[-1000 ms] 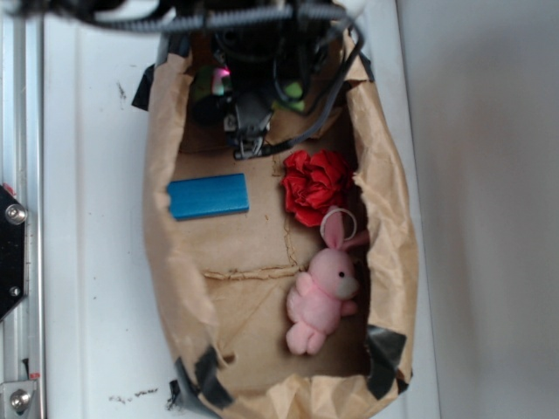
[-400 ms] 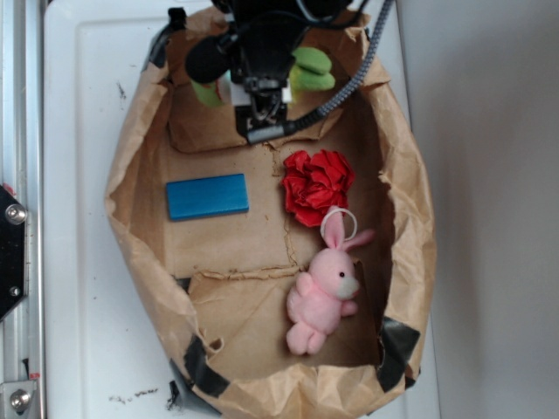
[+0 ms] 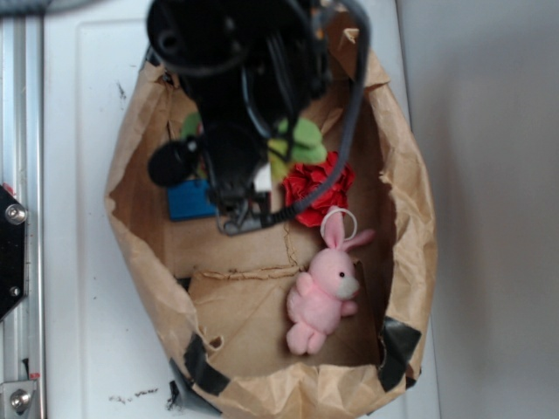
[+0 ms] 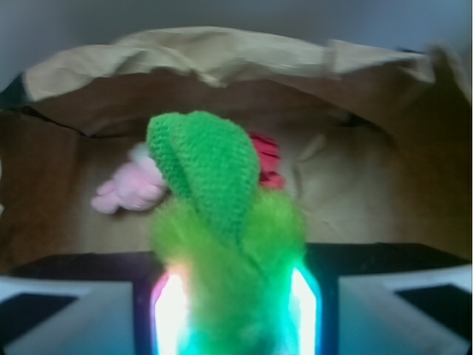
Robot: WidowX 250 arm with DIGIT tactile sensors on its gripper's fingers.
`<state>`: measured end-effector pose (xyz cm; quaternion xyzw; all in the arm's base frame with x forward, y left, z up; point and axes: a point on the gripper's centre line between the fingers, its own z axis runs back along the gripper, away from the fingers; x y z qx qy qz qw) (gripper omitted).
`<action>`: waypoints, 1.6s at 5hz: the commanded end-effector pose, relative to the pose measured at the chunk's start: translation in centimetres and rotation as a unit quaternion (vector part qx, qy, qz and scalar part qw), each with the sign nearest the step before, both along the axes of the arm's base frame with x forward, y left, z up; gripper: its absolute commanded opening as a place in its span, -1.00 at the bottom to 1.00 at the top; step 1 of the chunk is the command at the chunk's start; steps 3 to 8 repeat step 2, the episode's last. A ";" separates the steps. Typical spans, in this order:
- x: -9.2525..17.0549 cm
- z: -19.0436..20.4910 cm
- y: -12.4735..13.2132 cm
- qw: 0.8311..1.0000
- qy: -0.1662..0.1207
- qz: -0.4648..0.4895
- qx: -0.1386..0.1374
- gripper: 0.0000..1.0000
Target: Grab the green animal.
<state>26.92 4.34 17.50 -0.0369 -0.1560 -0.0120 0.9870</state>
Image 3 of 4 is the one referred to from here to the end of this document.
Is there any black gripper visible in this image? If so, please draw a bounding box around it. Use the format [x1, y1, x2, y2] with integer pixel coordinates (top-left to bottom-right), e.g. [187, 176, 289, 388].
[203, 121, 270, 237]

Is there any green plush animal toy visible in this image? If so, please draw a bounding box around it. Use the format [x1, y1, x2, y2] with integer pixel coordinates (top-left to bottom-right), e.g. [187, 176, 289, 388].
[180, 112, 328, 182]

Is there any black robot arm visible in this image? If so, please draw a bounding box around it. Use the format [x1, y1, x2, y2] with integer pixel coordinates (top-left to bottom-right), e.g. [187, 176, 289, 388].
[147, 1, 330, 236]

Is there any blue wooden block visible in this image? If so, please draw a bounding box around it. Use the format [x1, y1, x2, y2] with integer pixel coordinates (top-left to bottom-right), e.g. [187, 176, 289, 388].
[167, 179, 217, 222]

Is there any red crumpled paper flower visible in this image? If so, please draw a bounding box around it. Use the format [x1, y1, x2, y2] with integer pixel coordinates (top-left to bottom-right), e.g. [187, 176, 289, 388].
[281, 150, 356, 228]

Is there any brown paper-lined box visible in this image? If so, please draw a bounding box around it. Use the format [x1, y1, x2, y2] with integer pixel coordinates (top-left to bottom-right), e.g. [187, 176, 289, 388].
[104, 8, 438, 419]

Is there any pink plush bunny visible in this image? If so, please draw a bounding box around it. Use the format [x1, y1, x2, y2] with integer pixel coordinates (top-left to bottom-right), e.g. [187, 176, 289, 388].
[286, 206, 375, 355]

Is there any black hexagonal mounting plate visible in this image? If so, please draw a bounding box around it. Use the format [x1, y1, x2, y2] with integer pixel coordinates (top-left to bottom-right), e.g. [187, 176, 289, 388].
[0, 185, 28, 320]

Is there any grey braided cable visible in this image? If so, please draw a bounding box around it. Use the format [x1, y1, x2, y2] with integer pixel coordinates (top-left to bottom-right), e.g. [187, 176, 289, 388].
[264, 0, 372, 229]

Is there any aluminium frame rail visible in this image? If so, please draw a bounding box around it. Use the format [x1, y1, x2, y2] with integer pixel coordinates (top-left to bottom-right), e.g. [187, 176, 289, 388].
[1, 17, 47, 418]

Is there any silver corner bracket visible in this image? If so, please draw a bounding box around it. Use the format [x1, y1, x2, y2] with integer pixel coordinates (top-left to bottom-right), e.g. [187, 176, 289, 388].
[0, 381, 40, 419]

